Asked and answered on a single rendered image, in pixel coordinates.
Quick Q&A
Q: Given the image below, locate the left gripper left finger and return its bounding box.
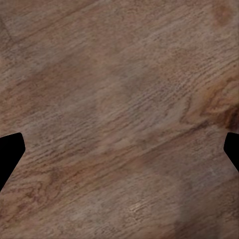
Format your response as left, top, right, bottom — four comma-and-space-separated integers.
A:
0, 132, 25, 191

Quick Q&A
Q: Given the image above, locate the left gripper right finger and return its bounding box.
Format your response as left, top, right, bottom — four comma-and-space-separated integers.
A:
224, 132, 239, 171

